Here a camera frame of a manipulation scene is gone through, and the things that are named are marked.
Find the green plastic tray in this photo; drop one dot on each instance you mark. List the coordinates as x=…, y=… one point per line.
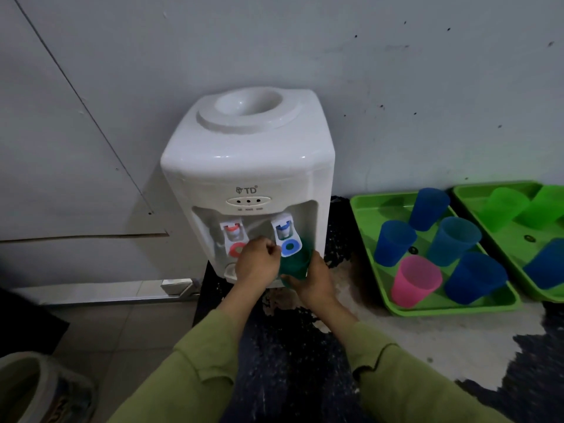
x=374, y=286
x=511, y=246

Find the person's right hand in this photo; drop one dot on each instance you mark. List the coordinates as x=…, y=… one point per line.
x=318, y=286

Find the red hot water tap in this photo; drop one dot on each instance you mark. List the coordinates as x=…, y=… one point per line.
x=232, y=233

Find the white tabletop water dispenser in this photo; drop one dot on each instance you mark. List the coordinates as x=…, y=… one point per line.
x=246, y=167

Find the person's left forearm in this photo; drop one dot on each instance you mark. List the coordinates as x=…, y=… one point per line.
x=198, y=365

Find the pale plastic bucket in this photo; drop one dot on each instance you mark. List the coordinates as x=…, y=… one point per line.
x=39, y=392

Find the light green plastic cup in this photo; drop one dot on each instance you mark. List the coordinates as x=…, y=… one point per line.
x=502, y=209
x=544, y=209

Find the metal door floor rail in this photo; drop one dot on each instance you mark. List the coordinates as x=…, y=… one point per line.
x=110, y=292

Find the dark green plastic cup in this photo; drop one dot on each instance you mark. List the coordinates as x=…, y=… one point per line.
x=296, y=264

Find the person's left fingers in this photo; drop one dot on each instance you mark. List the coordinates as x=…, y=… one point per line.
x=264, y=245

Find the person's right forearm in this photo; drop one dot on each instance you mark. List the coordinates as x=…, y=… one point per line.
x=396, y=378

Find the pink plastic cup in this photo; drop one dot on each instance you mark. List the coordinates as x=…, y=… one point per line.
x=414, y=281

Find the person's right thumb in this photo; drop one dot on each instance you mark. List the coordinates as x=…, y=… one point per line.
x=296, y=283

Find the person's left hand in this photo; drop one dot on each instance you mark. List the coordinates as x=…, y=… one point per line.
x=258, y=266

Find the blue plastic cup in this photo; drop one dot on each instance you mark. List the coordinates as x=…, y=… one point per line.
x=546, y=266
x=393, y=244
x=451, y=242
x=428, y=209
x=473, y=279

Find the blue cold water tap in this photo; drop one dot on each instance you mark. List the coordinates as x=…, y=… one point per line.
x=286, y=231

